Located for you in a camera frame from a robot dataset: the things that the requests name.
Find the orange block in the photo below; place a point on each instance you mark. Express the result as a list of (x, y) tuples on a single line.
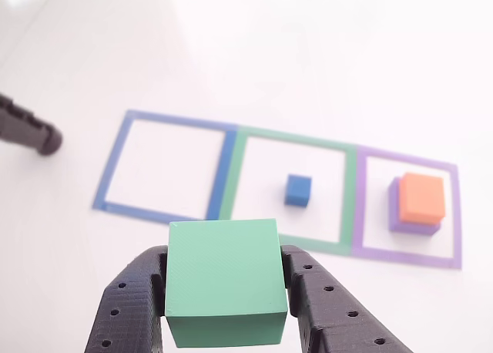
[(421, 197)]

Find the purple block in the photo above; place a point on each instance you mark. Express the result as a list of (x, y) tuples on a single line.
[(394, 218)]

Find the black camera tripod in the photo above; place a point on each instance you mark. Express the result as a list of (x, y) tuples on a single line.
[(27, 127)]

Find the green cube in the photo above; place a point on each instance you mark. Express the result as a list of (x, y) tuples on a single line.
[(223, 268)]

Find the blue square frame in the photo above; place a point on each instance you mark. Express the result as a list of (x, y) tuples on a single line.
[(217, 175)]

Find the purple square frame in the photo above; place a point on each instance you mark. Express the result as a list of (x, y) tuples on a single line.
[(358, 202)]

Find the green square frame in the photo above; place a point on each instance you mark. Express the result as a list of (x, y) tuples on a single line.
[(348, 199)]

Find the small blue cube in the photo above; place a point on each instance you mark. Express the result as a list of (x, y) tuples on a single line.
[(297, 189)]

